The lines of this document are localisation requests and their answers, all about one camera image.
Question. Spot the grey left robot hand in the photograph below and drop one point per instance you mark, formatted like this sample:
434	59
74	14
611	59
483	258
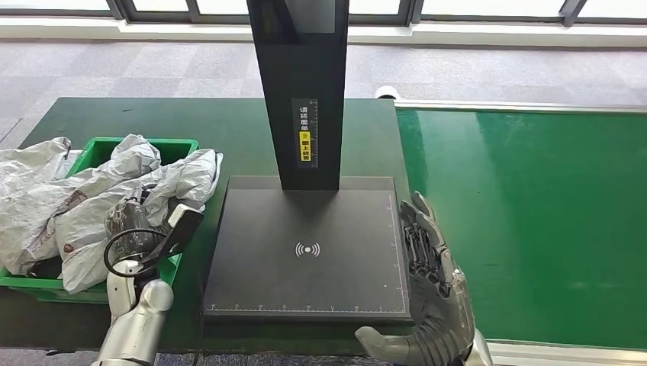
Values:
126	227

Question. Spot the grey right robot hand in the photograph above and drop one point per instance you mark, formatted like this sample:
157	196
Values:
434	293

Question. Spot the grey plastic parcel bag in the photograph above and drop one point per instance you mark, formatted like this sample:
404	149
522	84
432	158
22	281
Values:
167	187
65	192

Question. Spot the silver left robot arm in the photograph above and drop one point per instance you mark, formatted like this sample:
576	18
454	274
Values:
134	318

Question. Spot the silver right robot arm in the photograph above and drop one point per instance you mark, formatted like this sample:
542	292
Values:
480	353

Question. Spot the black inbound scanner machine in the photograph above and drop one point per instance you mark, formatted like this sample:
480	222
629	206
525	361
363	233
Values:
303	283

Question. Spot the green conveyor belt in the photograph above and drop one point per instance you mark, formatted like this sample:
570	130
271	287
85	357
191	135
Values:
531	202

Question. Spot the white conveyor roller end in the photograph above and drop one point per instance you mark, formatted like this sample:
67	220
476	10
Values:
386	92

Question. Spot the green plastic crate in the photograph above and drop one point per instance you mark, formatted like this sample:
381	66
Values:
167	149

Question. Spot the crumpled white plastic bags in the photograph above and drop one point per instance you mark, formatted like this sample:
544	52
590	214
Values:
30	161

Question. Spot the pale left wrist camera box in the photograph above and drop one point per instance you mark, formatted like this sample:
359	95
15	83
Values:
184	227

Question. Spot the silver conveyor frame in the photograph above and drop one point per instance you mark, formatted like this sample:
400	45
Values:
505	106

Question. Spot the dark window frame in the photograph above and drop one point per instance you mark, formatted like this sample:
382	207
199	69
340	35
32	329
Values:
414	10

